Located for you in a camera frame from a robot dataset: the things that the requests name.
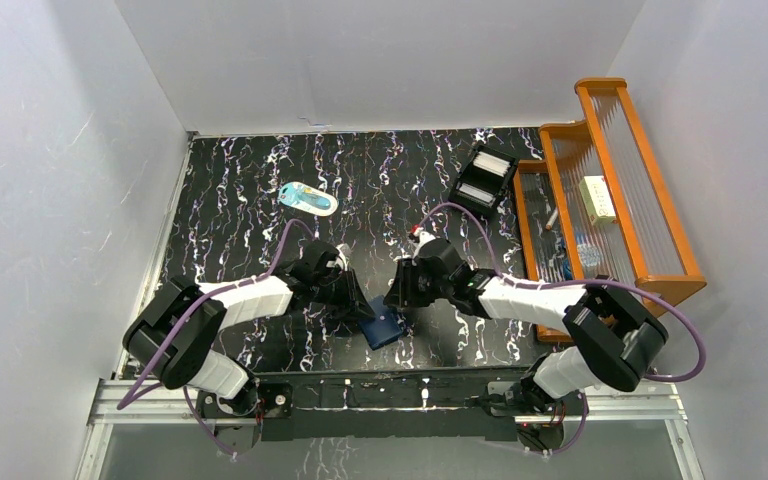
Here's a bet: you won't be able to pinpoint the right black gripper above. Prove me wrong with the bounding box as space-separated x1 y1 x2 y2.
383 258 453 307

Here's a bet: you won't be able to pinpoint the blue leather card holder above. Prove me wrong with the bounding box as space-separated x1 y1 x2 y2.
357 295 404 351

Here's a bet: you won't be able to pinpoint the black card box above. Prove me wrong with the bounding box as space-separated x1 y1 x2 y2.
447 143 519 218

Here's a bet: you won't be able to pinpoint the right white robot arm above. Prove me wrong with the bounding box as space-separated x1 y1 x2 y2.
384 238 668 414

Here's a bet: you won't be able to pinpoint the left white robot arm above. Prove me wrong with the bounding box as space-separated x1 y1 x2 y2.
123 240 375 416

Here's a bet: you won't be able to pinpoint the silver cards in box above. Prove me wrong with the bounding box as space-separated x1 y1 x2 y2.
457 183 495 205

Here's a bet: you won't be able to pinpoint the white cards stack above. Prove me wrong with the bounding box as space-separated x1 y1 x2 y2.
472 151 512 177

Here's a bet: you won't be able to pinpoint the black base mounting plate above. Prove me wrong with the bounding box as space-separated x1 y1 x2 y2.
196 366 583 448

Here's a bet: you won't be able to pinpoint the teal oval blister pack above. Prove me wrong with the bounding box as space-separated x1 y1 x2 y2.
278 181 338 217

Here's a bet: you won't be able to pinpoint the small stick on rack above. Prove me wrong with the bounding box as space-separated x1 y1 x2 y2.
544 208 559 230

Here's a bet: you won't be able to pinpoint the blue items on rack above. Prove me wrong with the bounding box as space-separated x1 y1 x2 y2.
559 232 604 280

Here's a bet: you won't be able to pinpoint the orange wooden tiered rack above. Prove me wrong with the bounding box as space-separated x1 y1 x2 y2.
513 77 707 306

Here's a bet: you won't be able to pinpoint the white box on rack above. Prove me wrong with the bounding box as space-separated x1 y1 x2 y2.
579 175 617 226

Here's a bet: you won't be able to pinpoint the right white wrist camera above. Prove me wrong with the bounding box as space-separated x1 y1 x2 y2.
409 225 436 257

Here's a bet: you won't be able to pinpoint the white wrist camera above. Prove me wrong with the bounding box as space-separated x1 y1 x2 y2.
332 243 351 270
409 225 436 257

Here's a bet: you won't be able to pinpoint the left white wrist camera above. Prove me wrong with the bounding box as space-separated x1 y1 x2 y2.
332 243 351 270

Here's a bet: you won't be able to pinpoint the aluminium frame rail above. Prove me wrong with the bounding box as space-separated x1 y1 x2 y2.
75 379 704 479

